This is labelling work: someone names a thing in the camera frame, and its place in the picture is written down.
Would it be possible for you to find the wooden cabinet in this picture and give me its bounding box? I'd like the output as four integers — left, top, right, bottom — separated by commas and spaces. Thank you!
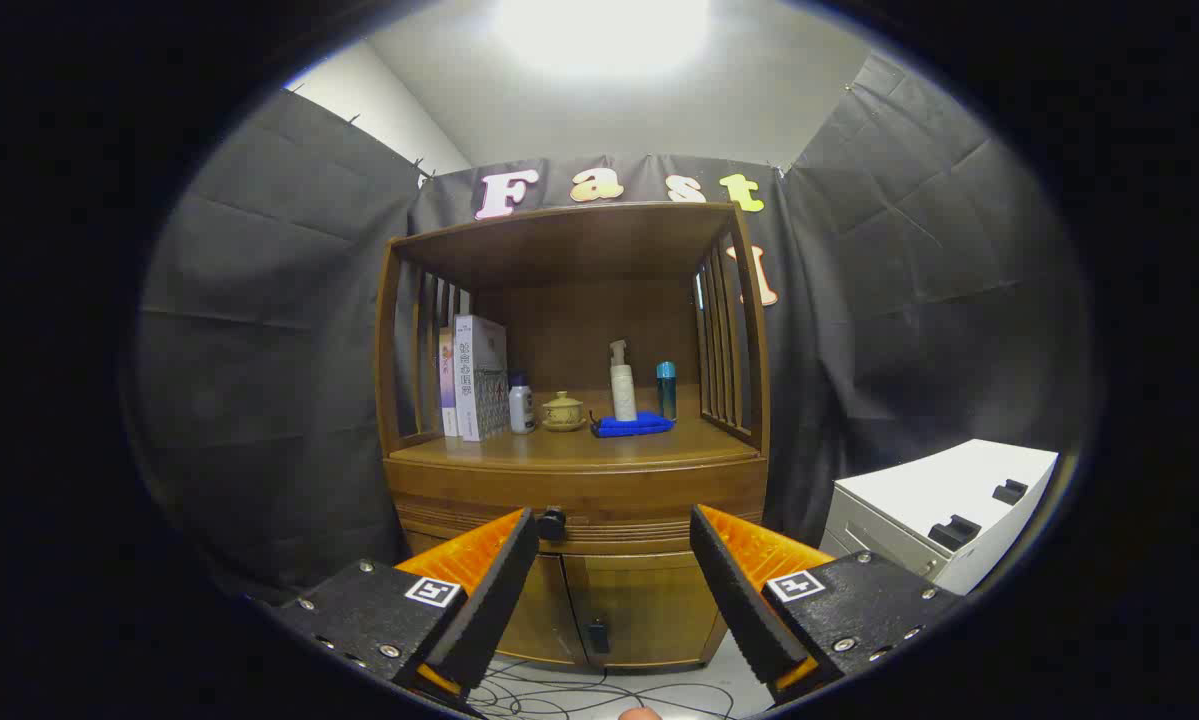
374, 202, 772, 671

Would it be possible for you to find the white pump bottle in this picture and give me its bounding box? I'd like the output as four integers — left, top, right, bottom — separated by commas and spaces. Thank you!
608, 339, 639, 423

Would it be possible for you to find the white bottle with blue cap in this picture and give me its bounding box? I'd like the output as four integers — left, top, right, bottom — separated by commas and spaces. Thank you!
508, 374, 537, 435

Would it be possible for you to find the black backdrop cloth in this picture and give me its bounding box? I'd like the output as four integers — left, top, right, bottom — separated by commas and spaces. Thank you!
134, 55, 1095, 601

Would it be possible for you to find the wooden countertop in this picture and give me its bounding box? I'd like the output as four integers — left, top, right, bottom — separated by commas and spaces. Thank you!
387, 385, 765, 469

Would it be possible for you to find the wooden drawer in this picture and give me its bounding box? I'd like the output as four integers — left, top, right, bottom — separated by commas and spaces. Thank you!
396, 488, 768, 556

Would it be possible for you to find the white patterned book box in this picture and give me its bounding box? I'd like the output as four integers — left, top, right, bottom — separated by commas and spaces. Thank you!
453, 315, 510, 443

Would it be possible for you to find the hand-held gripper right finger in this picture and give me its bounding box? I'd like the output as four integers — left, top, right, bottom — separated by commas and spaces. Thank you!
689, 504, 965, 706

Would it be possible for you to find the yellow lidded ceramic teacup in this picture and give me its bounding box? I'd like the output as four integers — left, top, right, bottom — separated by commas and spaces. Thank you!
541, 391, 588, 433

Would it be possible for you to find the blue folded cloth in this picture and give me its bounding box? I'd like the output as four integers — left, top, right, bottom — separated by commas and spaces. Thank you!
589, 410, 676, 439

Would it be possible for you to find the wooden cabinet door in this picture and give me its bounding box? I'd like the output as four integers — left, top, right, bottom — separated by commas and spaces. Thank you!
499, 553, 572, 666
564, 553, 730, 669

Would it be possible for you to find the thin purple book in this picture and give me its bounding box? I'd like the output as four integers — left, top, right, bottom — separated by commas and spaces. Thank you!
438, 326, 460, 438

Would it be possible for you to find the white storage cabinet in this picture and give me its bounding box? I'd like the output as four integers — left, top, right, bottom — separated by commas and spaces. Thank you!
819, 438, 1060, 597

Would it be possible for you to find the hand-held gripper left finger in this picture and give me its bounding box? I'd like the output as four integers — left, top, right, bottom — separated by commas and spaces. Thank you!
249, 506, 542, 716

